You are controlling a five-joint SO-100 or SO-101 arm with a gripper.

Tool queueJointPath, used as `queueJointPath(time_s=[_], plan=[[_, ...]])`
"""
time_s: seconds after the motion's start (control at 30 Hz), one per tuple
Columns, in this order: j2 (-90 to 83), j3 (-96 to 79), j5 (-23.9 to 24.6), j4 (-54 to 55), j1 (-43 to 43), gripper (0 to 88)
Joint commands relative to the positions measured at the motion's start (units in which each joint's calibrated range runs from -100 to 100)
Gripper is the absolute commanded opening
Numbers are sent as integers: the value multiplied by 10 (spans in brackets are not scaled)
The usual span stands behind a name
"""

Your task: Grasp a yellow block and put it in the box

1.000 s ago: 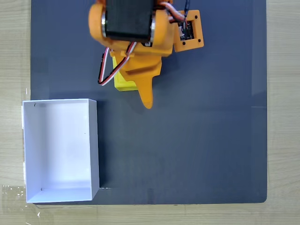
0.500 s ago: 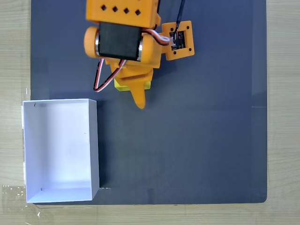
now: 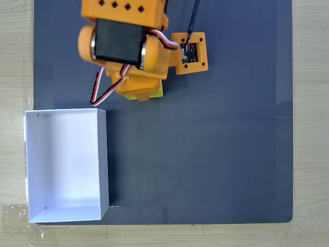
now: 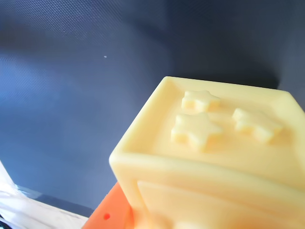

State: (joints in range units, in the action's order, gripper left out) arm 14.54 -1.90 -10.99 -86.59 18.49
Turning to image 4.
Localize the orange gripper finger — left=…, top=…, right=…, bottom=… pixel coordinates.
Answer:
left=82, top=182, right=137, bottom=229

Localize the dark grey table mat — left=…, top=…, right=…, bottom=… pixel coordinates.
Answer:
left=0, top=0, right=305, bottom=218

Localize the yellow toy block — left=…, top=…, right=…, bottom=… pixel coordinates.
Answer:
left=109, top=76, right=305, bottom=229

